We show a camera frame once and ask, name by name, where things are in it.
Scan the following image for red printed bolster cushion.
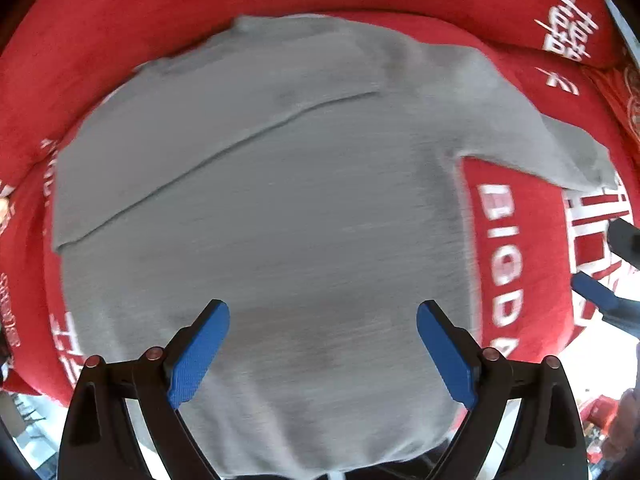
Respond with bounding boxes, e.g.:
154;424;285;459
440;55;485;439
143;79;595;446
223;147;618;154
0;0;621;196

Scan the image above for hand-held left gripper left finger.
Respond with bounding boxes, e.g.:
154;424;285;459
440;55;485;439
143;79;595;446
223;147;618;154
57;300;231;480

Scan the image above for grey towel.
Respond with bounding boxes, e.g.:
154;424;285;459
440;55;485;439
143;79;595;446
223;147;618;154
50;14;618;478

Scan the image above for red box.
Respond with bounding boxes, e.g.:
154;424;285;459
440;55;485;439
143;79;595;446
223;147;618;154
582;394;626;426

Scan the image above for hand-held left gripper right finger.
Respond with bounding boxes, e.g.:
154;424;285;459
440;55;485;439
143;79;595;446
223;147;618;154
416;300;588;480

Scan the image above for red printed blanket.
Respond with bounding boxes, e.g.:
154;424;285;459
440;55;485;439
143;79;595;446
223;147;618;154
0;10;640;411

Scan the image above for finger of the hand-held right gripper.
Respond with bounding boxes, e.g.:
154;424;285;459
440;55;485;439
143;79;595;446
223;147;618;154
606;217;640;263
571;271;640;338

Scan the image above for orange patterned cloth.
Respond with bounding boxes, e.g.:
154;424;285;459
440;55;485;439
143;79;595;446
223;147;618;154
582;47;640;161

